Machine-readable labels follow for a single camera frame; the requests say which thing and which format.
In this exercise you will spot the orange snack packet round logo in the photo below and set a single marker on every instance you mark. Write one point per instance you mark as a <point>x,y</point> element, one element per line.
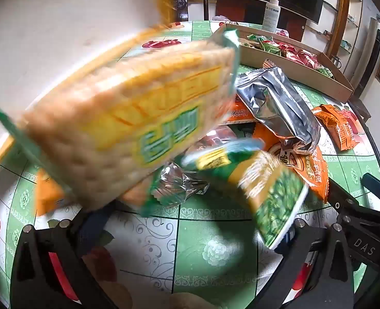
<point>302,170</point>

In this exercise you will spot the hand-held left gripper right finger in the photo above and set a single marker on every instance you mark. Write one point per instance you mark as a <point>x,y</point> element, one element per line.
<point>291,247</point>

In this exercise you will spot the white box yellow rim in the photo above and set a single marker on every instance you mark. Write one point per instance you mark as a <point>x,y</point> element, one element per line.
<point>48,38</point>

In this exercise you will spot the white spray bottle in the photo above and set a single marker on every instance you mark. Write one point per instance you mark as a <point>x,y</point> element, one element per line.
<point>270,13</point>

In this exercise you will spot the orange soda cracker packet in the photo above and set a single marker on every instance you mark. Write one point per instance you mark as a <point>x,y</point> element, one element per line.
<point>330,125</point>
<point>354,128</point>

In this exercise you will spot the brown television stand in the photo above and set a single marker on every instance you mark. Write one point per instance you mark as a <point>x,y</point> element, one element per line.
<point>235,8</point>

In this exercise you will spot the pink cloth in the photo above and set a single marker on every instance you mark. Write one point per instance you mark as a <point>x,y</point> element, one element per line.
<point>223,18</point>

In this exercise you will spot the green pea snack packet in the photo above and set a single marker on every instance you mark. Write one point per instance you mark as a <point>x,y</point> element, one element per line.
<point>267,193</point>

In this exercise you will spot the brown cardboard tray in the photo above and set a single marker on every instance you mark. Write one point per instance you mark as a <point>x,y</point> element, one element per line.
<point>334,82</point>

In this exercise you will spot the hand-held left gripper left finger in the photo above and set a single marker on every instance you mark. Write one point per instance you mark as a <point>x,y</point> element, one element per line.
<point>91,228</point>

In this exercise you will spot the green patterned tablecloth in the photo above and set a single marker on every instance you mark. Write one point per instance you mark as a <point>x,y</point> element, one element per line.
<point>196,228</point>

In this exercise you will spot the yellow cracker packet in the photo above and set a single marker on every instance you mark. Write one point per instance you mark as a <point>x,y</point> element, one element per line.
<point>122,116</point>

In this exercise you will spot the large silver foil packet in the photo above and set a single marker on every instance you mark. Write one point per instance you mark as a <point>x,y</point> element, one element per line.
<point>283,109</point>

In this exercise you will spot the clear red snack packet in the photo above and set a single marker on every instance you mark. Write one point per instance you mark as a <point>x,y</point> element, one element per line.
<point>215,138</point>

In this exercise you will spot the pile of red green packets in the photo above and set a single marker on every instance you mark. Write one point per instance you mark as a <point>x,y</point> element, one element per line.
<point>293,53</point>

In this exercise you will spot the small orange snack packet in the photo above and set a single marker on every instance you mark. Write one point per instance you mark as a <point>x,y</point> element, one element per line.
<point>238,113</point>

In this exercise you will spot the wooden wall shelf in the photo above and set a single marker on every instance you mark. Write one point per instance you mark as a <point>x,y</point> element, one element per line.
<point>341,16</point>

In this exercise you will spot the crumpled silver foil packet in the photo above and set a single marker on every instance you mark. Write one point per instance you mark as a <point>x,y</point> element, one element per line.
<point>183,183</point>

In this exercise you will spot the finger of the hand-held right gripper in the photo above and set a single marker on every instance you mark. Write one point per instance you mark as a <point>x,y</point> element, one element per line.
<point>375,185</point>
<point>354,201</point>

